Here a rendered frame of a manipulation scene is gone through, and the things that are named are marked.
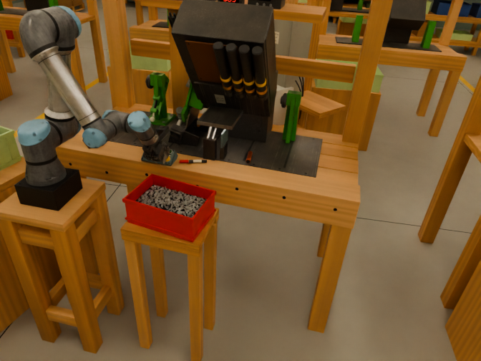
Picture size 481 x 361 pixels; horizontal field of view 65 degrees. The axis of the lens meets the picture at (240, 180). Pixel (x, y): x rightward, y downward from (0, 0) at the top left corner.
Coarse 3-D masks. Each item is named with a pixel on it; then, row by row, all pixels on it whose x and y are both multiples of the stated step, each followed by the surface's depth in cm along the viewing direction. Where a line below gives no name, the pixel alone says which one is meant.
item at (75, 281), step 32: (0, 224) 156; (96, 224) 178; (32, 256) 170; (64, 256) 157; (96, 256) 190; (32, 288) 175; (64, 288) 201; (96, 288) 207; (64, 320) 186; (96, 320) 187; (96, 352) 193
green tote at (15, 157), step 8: (0, 128) 190; (8, 128) 189; (0, 136) 182; (8, 136) 186; (0, 144) 183; (8, 144) 187; (0, 152) 184; (8, 152) 188; (16, 152) 193; (0, 160) 186; (8, 160) 190; (16, 160) 194; (0, 168) 187
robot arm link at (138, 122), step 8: (136, 112) 143; (144, 112) 143; (128, 120) 142; (136, 120) 141; (144, 120) 141; (128, 128) 145; (136, 128) 142; (144, 128) 143; (152, 128) 148; (144, 136) 147; (152, 136) 150
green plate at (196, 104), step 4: (192, 88) 180; (188, 92) 180; (192, 92) 181; (188, 96) 181; (192, 96) 182; (188, 100) 183; (192, 100) 183; (196, 100) 183; (188, 104) 185; (192, 104) 184; (196, 104) 184; (200, 104) 183; (188, 108) 189; (200, 108) 184
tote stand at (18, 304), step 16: (0, 176) 183; (16, 176) 184; (0, 192) 179; (0, 240) 185; (0, 256) 188; (48, 256) 217; (0, 272) 190; (48, 272) 220; (0, 288) 193; (16, 288) 202; (48, 288) 224; (0, 304) 195; (16, 304) 205; (0, 320) 198
